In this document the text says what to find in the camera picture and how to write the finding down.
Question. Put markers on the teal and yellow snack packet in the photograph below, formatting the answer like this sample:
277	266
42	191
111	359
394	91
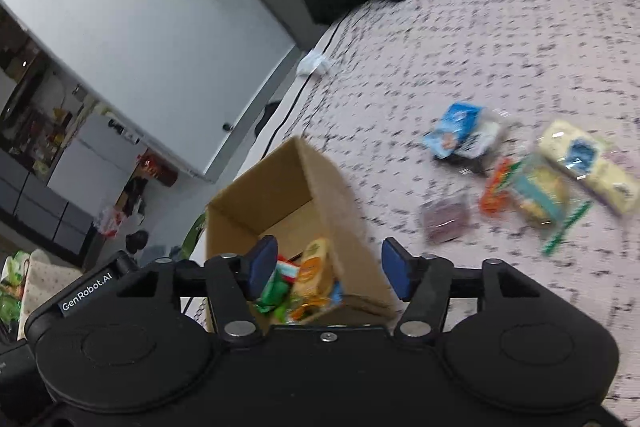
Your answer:
540	194

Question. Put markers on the orange biscuit packet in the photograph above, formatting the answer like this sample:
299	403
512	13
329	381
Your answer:
311	269

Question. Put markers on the red label bottle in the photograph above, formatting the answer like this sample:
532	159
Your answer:
157	169

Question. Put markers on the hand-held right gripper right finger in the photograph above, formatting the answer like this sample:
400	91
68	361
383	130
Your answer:
397	272

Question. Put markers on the orange snack packet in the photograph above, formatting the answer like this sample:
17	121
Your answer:
496	187

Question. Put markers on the dark cookie packet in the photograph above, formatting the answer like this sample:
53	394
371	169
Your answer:
482	147

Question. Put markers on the beige dotted cloth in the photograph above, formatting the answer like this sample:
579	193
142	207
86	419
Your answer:
47	292

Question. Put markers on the pale yellow bread packet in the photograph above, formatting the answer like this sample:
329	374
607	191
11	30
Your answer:
570	149
617	187

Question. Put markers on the green candy packet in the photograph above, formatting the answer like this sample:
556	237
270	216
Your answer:
272	294

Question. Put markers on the blue snack packet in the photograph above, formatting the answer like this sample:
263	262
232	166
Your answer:
452	129

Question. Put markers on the pair of black shoes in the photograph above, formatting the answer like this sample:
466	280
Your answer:
136	242

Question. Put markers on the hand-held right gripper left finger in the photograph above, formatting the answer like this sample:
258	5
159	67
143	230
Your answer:
262	268

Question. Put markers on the black door stopper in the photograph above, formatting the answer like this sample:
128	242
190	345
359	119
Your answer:
228	127

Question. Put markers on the white kitchen cabinet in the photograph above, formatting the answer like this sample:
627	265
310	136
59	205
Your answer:
95	157

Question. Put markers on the white face mask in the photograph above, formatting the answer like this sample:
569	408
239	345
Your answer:
312	63

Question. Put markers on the black and white printed blanket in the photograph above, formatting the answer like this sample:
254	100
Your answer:
500	47

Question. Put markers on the purple snack packet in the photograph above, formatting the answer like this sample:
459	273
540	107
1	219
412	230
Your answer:
445	218

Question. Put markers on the red snack bar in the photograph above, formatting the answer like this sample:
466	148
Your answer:
287	269

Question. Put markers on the green candy strip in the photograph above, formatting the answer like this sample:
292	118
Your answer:
567	228

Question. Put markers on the brown cardboard box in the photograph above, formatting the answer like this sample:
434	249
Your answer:
325	197

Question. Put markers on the black slipper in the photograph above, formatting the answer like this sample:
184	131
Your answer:
265	119

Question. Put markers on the green cartoon floor mat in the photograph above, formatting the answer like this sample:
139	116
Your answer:
196	234

